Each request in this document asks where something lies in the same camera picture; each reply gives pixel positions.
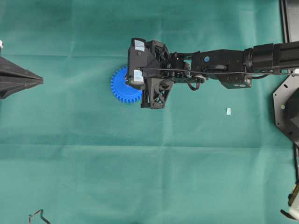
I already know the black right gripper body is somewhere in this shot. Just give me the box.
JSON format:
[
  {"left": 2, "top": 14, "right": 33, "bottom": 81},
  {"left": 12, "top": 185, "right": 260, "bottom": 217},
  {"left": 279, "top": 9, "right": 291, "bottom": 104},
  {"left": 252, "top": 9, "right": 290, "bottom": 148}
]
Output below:
[{"left": 140, "top": 40, "right": 178, "bottom": 84}]

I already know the black wire bottom left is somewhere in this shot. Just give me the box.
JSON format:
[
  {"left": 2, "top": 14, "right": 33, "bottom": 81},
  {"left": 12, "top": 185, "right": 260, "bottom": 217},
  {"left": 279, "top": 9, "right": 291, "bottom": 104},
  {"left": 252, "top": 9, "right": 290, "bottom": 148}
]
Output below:
[{"left": 28, "top": 209, "right": 51, "bottom": 224}]

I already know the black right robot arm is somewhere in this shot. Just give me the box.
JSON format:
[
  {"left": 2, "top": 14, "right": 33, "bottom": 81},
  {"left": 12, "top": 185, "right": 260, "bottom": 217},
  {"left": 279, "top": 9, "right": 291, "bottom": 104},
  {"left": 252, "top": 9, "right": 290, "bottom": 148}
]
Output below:
[{"left": 141, "top": 41, "right": 299, "bottom": 109}]

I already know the black aluminium frame rail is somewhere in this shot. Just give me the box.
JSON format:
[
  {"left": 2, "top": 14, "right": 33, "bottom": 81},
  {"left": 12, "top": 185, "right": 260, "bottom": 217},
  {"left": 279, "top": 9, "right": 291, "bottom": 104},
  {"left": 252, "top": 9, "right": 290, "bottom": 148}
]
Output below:
[{"left": 280, "top": 0, "right": 299, "bottom": 43}]

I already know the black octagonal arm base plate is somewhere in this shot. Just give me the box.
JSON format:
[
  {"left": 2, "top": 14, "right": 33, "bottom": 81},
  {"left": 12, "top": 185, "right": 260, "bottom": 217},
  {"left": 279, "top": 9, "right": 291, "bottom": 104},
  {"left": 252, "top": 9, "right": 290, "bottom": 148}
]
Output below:
[{"left": 273, "top": 76, "right": 299, "bottom": 145}]

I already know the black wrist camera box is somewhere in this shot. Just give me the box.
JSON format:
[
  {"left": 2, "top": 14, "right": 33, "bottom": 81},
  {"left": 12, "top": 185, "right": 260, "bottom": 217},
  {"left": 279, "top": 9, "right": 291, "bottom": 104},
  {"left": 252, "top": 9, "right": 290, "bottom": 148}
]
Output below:
[{"left": 126, "top": 38, "right": 160, "bottom": 90}]

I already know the green table cloth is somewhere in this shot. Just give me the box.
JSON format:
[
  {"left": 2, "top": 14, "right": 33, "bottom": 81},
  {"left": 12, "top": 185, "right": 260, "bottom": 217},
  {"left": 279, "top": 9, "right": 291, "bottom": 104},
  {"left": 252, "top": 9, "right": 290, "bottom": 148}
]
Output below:
[{"left": 0, "top": 0, "right": 296, "bottom": 224}]

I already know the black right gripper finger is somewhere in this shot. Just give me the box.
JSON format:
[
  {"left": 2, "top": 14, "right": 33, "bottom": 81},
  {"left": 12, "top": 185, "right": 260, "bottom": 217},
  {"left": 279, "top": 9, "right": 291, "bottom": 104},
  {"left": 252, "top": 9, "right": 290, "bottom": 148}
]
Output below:
[{"left": 141, "top": 78, "right": 174, "bottom": 109}]

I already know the white yellow object bottom right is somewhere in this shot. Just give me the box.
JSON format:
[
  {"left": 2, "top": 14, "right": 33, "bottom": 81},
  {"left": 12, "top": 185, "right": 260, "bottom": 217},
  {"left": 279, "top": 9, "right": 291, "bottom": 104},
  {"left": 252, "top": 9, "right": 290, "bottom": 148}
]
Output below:
[{"left": 280, "top": 181, "right": 299, "bottom": 221}]

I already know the blue plastic gear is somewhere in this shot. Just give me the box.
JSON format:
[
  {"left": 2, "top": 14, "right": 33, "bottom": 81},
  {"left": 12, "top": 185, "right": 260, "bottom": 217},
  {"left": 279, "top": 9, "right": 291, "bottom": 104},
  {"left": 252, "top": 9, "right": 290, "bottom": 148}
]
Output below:
[{"left": 110, "top": 67, "right": 142, "bottom": 104}]

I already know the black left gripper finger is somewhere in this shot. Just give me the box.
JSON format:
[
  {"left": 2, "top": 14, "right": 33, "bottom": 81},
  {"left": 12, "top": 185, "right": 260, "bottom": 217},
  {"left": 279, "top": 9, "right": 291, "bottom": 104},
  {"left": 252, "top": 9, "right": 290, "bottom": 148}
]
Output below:
[{"left": 0, "top": 57, "right": 43, "bottom": 99}]

